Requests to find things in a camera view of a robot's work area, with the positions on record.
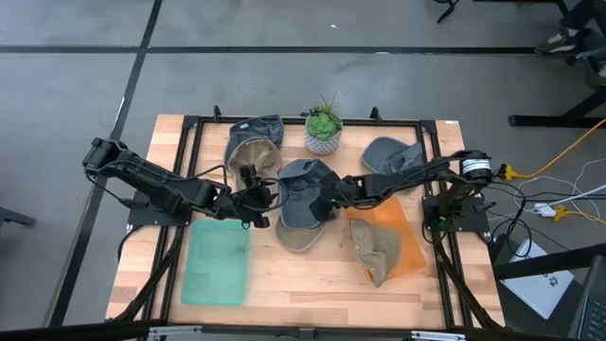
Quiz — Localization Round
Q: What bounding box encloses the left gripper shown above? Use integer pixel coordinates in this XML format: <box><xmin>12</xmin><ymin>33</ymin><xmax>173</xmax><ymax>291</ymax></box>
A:
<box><xmin>215</xmin><ymin>163</ymin><xmax>287</xmax><ymax>230</ymax></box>

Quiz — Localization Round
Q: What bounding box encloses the grey clothes pile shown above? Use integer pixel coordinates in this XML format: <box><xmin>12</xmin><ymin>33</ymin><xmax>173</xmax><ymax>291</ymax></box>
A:
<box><xmin>277</xmin><ymin>158</ymin><xmax>341</xmax><ymax>232</ymax></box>

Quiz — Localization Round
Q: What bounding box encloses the grey baseball cap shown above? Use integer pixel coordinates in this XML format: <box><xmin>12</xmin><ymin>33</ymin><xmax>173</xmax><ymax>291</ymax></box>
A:
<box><xmin>361</xmin><ymin>136</ymin><xmax>426</xmax><ymax>176</ymax></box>
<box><xmin>223</xmin><ymin>114</ymin><xmax>285</xmax><ymax>165</ymax></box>

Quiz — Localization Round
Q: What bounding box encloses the orange plastic bin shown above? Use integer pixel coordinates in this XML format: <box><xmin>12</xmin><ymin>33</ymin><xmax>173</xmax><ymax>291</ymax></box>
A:
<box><xmin>345</xmin><ymin>197</ymin><xmax>429</xmax><ymax>281</ymax></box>

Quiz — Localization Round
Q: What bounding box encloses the green plastic bin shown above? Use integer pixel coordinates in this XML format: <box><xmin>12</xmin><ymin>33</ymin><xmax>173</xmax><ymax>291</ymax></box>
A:
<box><xmin>180</xmin><ymin>218</ymin><xmax>252</xmax><ymax>307</ymax></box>

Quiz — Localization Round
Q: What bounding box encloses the potted succulent plant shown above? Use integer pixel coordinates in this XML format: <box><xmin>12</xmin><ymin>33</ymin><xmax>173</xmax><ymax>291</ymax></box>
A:
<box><xmin>302</xmin><ymin>93</ymin><xmax>344</xmax><ymax>157</ymax></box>

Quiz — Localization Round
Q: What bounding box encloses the black chair base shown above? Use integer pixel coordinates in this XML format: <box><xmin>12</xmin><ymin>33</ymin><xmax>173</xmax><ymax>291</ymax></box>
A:
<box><xmin>433</xmin><ymin>0</ymin><xmax>463</xmax><ymax>25</ymax></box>

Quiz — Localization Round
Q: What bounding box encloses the black desk leg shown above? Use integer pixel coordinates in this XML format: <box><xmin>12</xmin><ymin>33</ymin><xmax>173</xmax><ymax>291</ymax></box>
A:
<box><xmin>508</xmin><ymin>83</ymin><xmax>606</xmax><ymax>129</ymax></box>

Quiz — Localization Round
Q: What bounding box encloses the black metal bar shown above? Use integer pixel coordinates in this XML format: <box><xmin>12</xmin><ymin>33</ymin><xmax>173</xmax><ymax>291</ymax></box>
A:
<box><xmin>491</xmin><ymin>242</ymin><xmax>606</xmax><ymax>281</ymax></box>

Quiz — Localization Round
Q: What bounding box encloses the white box with logo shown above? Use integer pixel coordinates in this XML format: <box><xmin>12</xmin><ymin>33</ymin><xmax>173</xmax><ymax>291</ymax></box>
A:
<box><xmin>500</xmin><ymin>238</ymin><xmax>577</xmax><ymax>321</ymax></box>

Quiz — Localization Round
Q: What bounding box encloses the grey furniture foot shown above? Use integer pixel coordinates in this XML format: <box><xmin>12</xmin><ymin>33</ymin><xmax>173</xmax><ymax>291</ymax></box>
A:
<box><xmin>0</xmin><ymin>206</ymin><xmax>38</xmax><ymax>229</ymax></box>

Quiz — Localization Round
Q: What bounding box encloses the person's shoe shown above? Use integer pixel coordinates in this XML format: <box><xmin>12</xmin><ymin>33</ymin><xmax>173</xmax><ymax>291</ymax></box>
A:
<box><xmin>534</xmin><ymin>28</ymin><xmax>577</xmax><ymax>54</ymax></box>

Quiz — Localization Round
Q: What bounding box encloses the black gantry bar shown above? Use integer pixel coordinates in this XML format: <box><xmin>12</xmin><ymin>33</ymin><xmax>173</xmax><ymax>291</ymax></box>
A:
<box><xmin>0</xmin><ymin>319</ymin><xmax>606</xmax><ymax>341</ymax></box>

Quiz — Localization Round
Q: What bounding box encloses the black laptop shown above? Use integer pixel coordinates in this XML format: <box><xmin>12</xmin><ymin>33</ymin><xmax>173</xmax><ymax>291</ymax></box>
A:
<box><xmin>566</xmin><ymin>254</ymin><xmax>606</xmax><ymax>341</ymax></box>

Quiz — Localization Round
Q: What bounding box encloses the black office chair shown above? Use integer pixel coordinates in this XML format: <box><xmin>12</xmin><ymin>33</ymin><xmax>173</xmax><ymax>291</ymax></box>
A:
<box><xmin>565</xmin><ymin>26</ymin><xmax>606</xmax><ymax>89</ymax></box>

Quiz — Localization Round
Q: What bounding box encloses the person's leg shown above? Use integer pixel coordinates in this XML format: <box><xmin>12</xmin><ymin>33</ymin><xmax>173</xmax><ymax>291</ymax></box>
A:
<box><xmin>561</xmin><ymin>0</ymin><xmax>606</xmax><ymax>34</ymax></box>

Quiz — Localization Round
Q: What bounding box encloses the black aluminium table frame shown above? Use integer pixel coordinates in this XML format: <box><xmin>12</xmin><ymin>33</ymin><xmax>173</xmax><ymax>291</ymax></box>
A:
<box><xmin>113</xmin><ymin>104</ymin><xmax>506</xmax><ymax>332</ymax></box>

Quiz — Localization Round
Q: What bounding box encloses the silver metal bracket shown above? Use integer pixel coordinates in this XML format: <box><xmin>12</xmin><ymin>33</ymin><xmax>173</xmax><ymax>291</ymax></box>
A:
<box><xmin>146</xmin><ymin>325</ymin><xmax>204</xmax><ymax>340</ymax></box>
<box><xmin>410</xmin><ymin>330</ymin><xmax>468</xmax><ymax>341</ymax></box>

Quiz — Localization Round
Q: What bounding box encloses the yellow extension cable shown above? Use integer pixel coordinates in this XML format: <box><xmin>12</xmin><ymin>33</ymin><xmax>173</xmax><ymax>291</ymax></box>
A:
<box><xmin>501</xmin><ymin>117</ymin><xmax>606</xmax><ymax>183</ymax></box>

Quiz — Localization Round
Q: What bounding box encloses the black floor cable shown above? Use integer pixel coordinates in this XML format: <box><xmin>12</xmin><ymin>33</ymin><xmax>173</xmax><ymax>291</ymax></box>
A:
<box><xmin>487</xmin><ymin>179</ymin><xmax>536</xmax><ymax>260</ymax></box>

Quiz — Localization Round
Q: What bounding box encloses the yellow plug with cable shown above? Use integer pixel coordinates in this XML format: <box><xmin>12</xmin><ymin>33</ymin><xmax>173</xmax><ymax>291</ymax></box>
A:
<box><xmin>552</xmin><ymin>205</ymin><xmax>606</xmax><ymax>226</ymax></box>

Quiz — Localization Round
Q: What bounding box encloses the thick white cable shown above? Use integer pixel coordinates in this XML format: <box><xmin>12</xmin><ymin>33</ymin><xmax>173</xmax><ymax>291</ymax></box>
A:
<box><xmin>544</xmin><ymin>183</ymin><xmax>606</xmax><ymax>209</ymax></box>

